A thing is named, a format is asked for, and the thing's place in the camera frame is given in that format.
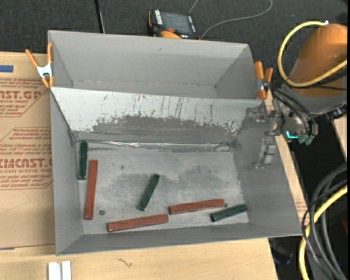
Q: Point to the red-brown flat block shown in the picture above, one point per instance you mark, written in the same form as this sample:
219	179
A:
196	206
91	189
137	223

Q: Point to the grey metal bin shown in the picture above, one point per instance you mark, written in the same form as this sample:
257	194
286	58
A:
163	182

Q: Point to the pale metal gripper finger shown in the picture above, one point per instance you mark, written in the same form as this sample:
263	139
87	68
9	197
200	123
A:
265	154
258	115

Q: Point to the brown cardboard board red print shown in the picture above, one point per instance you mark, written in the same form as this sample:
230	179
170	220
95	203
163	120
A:
20	191

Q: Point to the dark green flat block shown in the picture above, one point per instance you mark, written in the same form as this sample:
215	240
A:
229	212
148	192
83	159

